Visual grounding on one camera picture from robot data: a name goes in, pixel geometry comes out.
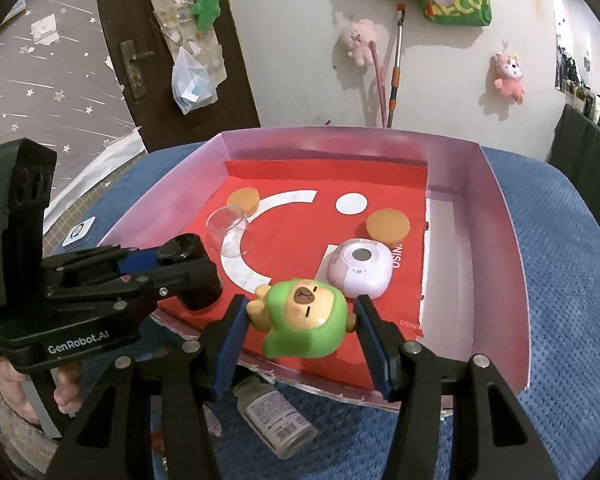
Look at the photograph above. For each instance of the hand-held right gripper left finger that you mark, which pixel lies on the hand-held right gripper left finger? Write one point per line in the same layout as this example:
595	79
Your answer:
227	350

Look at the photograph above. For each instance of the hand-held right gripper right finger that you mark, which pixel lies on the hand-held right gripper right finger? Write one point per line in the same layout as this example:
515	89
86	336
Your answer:
375	355

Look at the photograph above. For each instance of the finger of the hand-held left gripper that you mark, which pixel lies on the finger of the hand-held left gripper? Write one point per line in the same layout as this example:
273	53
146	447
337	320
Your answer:
135	262
130	292

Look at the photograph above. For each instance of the black jar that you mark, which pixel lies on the black jar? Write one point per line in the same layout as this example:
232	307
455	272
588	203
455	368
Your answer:
200	280

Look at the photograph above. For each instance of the green bear toy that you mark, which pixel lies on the green bear toy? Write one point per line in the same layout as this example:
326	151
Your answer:
300	330

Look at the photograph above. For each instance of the dropper bottle with label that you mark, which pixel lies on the dropper bottle with label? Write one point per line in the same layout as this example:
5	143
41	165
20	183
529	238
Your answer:
275	415

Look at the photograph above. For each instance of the pink round device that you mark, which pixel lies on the pink round device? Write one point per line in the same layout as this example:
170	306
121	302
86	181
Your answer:
360	275

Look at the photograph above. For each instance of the clear plastic cup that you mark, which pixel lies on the clear plastic cup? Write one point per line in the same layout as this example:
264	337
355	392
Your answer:
220	225

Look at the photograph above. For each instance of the large tan round disc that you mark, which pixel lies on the large tan round disc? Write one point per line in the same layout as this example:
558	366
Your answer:
245	197

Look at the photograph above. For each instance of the small tan round disc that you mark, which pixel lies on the small tan round disc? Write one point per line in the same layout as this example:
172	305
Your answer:
389	227

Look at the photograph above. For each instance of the lavender cardboard box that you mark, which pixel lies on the lavender cardboard box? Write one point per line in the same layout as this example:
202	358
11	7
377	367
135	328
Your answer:
480	260

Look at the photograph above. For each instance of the person's left forearm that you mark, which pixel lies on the person's left forearm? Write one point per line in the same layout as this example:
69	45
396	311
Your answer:
15	425

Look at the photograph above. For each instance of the person's left hand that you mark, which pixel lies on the person's left hand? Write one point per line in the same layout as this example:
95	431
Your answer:
69	390

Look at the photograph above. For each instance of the white oval badge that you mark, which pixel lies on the white oval badge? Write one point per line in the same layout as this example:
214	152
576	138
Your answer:
80	230

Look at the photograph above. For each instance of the red paper sheet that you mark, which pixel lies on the red paper sheet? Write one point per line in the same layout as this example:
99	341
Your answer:
290	230

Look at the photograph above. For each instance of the grey star-printed curtain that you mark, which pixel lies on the grey star-printed curtain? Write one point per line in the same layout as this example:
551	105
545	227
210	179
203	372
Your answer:
55	60

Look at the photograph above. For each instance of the clear plastic bag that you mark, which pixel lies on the clear plastic bag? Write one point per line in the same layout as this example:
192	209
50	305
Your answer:
192	85

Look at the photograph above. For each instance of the clear plastic hanging pouch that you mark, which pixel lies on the clear plastic hanging pouch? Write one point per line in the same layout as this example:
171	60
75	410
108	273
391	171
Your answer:
175	10

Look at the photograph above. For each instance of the green plush toy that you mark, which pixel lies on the green plush toy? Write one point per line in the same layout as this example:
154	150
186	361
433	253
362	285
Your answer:
206	10

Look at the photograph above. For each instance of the dark brown wooden door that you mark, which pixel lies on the dark brown wooden door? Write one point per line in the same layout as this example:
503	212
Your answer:
130	0

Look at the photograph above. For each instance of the pink plastic rod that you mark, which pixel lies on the pink plastic rod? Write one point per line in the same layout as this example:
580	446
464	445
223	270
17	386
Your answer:
378	85

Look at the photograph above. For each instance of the black cloth covered table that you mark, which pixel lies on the black cloth covered table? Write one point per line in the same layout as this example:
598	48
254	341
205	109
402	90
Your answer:
585	160

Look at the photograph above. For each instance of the pink plush toy with flower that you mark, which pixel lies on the pink plush toy with flower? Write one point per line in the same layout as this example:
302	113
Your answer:
509	77

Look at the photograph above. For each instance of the light pink plush toy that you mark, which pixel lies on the light pink plush toy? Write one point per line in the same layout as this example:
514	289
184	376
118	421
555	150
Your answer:
357	40

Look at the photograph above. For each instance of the row of small cosmetic bottles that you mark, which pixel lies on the row of small cosmetic bottles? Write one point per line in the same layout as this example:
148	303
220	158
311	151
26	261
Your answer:
580	90

